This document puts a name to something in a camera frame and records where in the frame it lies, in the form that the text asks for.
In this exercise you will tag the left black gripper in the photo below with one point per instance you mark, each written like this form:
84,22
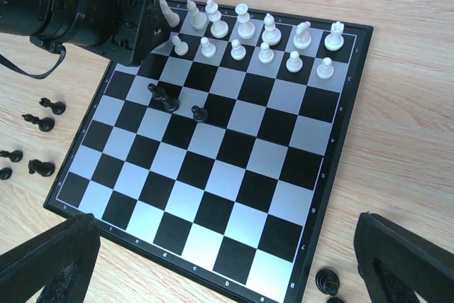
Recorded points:
123,31

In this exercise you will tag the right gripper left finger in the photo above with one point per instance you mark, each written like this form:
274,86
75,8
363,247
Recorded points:
57,263

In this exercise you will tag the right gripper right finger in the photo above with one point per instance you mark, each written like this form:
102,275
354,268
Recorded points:
400,266

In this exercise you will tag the white pawn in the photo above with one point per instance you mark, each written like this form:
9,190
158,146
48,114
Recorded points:
180,47

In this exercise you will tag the black pawn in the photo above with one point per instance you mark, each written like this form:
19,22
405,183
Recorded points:
171,104

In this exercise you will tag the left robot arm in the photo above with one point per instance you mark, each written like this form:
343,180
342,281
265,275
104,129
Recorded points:
44,22

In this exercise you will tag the black piece on board left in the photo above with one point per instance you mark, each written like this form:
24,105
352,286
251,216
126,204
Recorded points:
158,93

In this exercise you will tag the black piece on board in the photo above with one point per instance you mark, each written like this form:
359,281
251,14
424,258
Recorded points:
158,93
199,114

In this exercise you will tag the black knight near board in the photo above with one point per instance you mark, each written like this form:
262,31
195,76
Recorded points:
44,169

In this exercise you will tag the black piece left of board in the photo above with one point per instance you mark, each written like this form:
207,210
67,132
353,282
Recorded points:
45,124
57,108

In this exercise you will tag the black piece on board right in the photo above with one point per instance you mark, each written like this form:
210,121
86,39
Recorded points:
199,114

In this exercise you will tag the black piece right upper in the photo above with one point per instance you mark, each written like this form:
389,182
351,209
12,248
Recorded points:
327,281

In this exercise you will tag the white pawn second row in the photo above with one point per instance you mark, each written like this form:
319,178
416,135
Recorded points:
294,63
208,49
238,51
266,54
325,70

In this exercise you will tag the black piece left lowest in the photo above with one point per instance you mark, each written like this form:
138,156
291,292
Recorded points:
5,173

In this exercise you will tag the black piece left lower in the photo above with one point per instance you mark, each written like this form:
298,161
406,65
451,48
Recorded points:
14,156

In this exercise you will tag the white queen back row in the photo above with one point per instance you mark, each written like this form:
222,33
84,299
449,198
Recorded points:
246,29

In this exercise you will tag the black and silver chessboard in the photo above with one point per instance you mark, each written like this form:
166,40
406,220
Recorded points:
235,202

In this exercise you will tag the white rook far right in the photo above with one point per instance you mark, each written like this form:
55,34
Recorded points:
334,40

